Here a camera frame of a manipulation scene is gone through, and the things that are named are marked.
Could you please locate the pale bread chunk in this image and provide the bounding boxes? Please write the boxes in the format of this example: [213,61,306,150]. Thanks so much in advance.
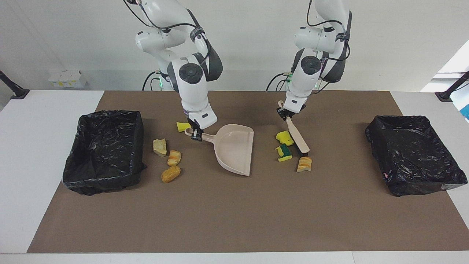
[153,139,167,157]

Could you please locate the black camera stand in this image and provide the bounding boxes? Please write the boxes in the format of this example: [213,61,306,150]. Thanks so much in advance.
[435,71,469,102]
[0,70,30,100]

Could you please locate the black bag bin pink spot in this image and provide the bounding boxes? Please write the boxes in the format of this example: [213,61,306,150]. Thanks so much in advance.
[365,115,469,197]

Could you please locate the green yellow sponge piece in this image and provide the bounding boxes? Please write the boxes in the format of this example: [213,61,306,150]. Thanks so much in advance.
[275,144,293,162]

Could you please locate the yellow sponge piece dark dot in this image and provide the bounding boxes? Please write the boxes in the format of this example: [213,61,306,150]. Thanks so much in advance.
[276,131,295,146]

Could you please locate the black base cable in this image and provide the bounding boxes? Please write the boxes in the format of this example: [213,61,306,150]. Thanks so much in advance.
[266,73,293,91]
[142,71,162,91]

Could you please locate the beige plastic dustpan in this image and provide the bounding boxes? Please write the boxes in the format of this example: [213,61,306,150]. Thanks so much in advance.
[185,124,254,177]

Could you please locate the beige brush black bristles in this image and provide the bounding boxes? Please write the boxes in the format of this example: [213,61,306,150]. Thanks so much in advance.
[278,100,310,154]

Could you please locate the black right base cable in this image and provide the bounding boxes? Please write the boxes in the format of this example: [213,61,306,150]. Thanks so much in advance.
[142,71,162,91]

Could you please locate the brown table mat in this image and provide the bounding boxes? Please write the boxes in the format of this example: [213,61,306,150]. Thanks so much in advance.
[27,91,469,253]

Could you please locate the brown bread roll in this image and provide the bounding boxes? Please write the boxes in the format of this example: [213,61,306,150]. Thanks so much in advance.
[162,166,181,183]

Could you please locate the black left base cable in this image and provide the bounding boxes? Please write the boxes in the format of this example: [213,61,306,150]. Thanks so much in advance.
[266,73,293,91]

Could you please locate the black bag lined bin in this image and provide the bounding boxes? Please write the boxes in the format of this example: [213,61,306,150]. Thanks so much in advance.
[63,110,148,196]

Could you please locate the white cardboard box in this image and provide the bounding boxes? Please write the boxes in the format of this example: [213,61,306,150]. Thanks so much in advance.
[48,70,88,88]

